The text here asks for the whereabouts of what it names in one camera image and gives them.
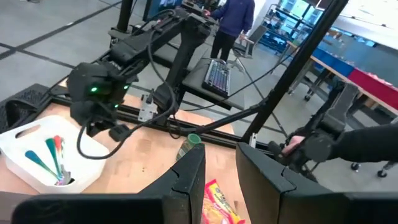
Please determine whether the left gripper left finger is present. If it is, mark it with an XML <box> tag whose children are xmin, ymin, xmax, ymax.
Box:
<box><xmin>11</xmin><ymin>143</ymin><xmax>206</xmax><ymax>224</ymax></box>

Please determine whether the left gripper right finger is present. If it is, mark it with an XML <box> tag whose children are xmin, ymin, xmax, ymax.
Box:
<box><xmin>235</xmin><ymin>142</ymin><xmax>398</xmax><ymax>224</ymax></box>

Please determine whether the orange-handled metal spoon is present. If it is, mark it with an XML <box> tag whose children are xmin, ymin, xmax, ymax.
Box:
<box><xmin>53</xmin><ymin>134</ymin><xmax>68</xmax><ymax>184</ymax></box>

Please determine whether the red ramen packet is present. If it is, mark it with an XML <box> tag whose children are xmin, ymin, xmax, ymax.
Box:
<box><xmin>200</xmin><ymin>179</ymin><xmax>246</xmax><ymax>224</ymax></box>

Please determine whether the white plastic bin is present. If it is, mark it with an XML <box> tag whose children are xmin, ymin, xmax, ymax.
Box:
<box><xmin>0</xmin><ymin>114</ymin><xmax>110</xmax><ymax>194</ymax></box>

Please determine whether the green-handled iridescent spoon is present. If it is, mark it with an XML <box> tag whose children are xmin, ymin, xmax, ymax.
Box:
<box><xmin>45</xmin><ymin>138</ymin><xmax>65</xmax><ymax>181</ymax></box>

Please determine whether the teal-handled iridescent spoon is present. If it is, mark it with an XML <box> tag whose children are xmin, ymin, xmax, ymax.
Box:
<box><xmin>24</xmin><ymin>150</ymin><xmax>63</xmax><ymax>183</ymax></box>

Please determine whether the green-lidded spice jar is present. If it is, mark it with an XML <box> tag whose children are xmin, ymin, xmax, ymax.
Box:
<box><xmin>175</xmin><ymin>133</ymin><xmax>203</xmax><ymax>162</ymax></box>

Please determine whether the person's forearm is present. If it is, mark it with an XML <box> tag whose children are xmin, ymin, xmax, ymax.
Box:
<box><xmin>329</xmin><ymin>124</ymin><xmax>398</xmax><ymax>164</ymax></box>

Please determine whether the person's hand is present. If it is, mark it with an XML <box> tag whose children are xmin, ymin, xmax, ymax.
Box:
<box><xmin>281</xmin><ymin>135</ymin><xmax>307</xmax><ymax>156</ymax></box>

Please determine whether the black perforated plate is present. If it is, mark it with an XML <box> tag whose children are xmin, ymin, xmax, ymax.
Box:
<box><xmin>0</xmin><ymin>83</ymin><xmax>53</xmax><ymax>134</ymax></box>

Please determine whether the grey keyboard desk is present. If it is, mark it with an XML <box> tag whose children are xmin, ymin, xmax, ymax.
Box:
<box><xmin>182</xmin><ymin>57</ymin><xmax>246</xmax><ymax>111</ymax></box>

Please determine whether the backlit keyboard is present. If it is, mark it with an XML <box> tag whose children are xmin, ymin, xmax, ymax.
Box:
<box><xmin>201</xmin><ymin>58</ymin><xmax>231</xmax><ymax>98</ymax></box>

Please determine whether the large black monitor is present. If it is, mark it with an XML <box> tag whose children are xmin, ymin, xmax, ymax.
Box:
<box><xmin>142</xmin><ymin>0</ymin><xmax>184</xmax><ymax>22</ymax></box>

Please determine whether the workbench with coloured bins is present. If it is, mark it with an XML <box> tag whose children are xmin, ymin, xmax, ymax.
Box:
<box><xmin>285</xmin><ymin>40</ymin><xmax>398</xmax><ymax>116</ymax></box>

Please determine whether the grey mesh chair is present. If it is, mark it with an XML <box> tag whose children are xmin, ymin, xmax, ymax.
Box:
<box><xmin>231</xmin><ymin>24</ymin><xmax>268</xmax><ymax>74</ymax></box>

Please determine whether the person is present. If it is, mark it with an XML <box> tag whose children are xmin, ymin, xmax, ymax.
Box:
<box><xmin>201</xmin><ymin>0</ymin><xmax>256</xmax><ymax>63</ymax></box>

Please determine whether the metal storage shelf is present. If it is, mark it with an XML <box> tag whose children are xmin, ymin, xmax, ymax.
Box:
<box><xmin>259</xmin><ymin>0</ymin><xmax>324</xmax><ymax>54</ymax></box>

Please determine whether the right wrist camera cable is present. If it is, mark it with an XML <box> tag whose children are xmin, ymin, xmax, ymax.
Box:
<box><xmin>76</xmin><ymin>29</ymin><xmax>178</xmax><ymax>161</ymax></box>

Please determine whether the silver aluminium bracket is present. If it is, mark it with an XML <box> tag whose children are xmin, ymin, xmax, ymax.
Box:
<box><xmin>137</xmin><ymin>95</ymin><xmax>159</xmax><ymax>123</ymax></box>

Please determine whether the thin black cable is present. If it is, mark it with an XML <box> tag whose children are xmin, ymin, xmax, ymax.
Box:
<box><xmin>183</xmin><ymin>46</ymin><xmax>299</xmax><ymax>112</ymax></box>

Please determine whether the black aluminium table frame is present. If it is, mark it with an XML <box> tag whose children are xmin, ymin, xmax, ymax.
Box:
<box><xmin>46</xmin><ymin>0</ymin><xmax>349</xmax><ymax>153</ymax></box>

